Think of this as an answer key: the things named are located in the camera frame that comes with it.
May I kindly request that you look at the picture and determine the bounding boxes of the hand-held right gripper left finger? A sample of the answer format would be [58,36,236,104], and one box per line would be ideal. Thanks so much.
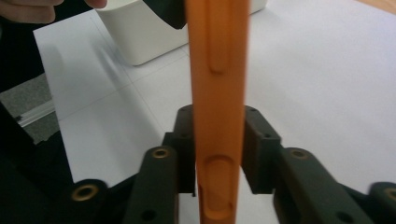
[121,105,198,224]

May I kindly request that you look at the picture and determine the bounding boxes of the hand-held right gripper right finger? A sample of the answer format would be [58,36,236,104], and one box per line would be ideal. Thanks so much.
[241,105,376,224]

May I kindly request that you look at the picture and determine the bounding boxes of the white plastic bin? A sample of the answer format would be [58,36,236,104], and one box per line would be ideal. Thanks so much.
[95,0,269,67]

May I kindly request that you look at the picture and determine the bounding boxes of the orange phone case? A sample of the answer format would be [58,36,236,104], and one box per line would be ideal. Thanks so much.
[184,0,250,224]

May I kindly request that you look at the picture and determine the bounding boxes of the white table cover sheet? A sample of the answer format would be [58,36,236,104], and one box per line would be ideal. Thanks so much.
[33,0,396,224]

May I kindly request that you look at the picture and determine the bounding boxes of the metal floor rail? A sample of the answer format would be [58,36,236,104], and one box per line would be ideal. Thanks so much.
[16,98,58,128]

